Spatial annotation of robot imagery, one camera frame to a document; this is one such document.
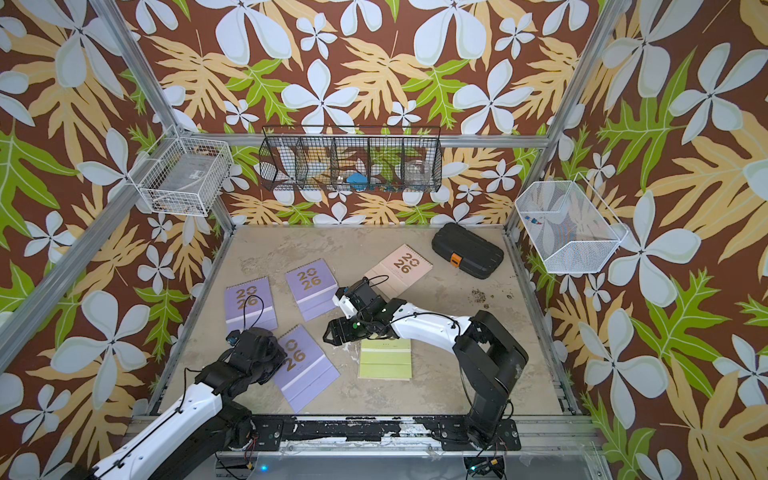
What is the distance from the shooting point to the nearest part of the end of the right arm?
0.64 m

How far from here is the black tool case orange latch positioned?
1.04 metres

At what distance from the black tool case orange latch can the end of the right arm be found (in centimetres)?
45

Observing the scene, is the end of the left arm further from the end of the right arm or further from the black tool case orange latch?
the black tool case orange latch
